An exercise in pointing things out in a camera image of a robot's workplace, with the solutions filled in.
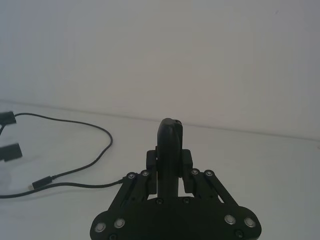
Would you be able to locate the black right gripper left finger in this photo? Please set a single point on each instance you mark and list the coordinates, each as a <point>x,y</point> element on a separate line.
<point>166,155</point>

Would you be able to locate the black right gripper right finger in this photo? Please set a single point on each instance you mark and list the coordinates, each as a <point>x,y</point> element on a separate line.
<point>188,162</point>

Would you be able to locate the black rectangular block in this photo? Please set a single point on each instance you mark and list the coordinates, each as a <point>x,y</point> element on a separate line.
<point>10,152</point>
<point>7,118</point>

